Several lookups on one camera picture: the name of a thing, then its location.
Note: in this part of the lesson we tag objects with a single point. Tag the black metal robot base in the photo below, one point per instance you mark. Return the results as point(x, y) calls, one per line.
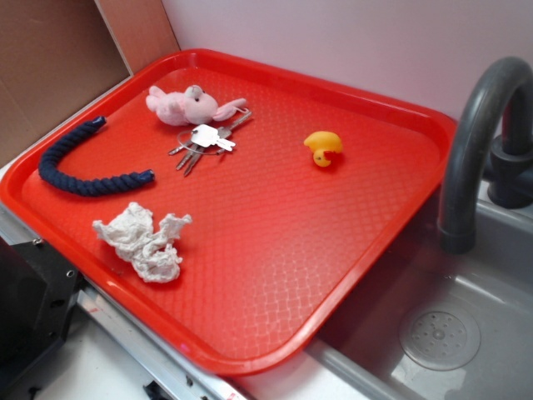
point(39, 288)

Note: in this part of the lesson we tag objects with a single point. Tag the yellow rubber duck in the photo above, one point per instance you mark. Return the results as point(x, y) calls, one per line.
point(325, 147)

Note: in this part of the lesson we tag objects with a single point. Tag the red plastic tray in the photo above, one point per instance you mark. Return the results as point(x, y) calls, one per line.
point(275, 242)

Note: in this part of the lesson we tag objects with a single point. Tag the silver key bunch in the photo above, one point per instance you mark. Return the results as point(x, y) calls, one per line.
point(206, 141)

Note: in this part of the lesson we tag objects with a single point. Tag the pink plush toy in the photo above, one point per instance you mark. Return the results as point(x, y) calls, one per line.
point(192, 107)

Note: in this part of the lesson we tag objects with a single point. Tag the crumpled white paper towel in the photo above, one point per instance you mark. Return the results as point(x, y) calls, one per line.
point(150, 252)

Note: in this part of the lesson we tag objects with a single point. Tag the grey sink basin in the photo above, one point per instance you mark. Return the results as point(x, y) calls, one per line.
point(492, 282)

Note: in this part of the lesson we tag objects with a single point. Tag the round sink drain cover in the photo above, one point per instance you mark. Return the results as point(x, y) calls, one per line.
point(439, 336)

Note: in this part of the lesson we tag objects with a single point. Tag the grey curved faucet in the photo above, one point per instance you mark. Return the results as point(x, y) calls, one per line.
point(493, 142)

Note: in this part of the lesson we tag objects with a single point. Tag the brown cardboard panel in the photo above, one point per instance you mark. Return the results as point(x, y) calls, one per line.
point(59, 56)

